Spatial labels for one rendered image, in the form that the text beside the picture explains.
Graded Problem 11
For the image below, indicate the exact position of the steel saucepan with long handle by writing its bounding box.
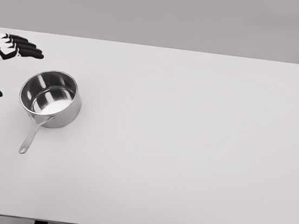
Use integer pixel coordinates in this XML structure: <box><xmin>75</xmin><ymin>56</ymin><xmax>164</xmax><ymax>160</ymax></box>
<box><xmin>12</xmin><ymin>66</ymin><xmax>86</xmax><ymax>161</ymax></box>

